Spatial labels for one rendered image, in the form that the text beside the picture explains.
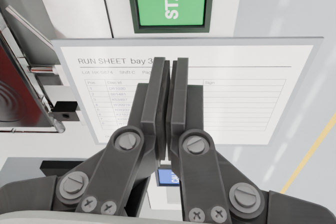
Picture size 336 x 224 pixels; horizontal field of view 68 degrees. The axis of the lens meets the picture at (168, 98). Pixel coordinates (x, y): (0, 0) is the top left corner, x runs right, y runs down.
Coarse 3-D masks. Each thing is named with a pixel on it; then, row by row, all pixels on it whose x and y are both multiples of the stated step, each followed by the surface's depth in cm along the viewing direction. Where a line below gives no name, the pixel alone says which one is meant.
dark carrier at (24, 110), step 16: (0, 48) 28; (0, 64) 30; (16, 64) 30; (0, 80) 32; (16, 80) 31; (0, 96) 34; (16, 96) 34; (32, 96) 34; (0, 112) 36; (16, 112) 36; (32, 112) 36
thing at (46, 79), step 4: (32, 64) 40; (36, 64) 40; (40, 64) 40; (44, 64) 39; (48, 64) 39; (52, 64) 39; (40, 76) 38; (44, 76) 38; (48, 76) 38; (52, 76) 38; (56, 76) 38; (40, 80) 38; (44, 80) 38; (48, 80) 38; (52, 80) 38; (56, 80) 38; (60, 80) 38; (44, 84) 39; (48, 84) 39; (52, 84) 39; (56, 84) 39; (60, 84) 39
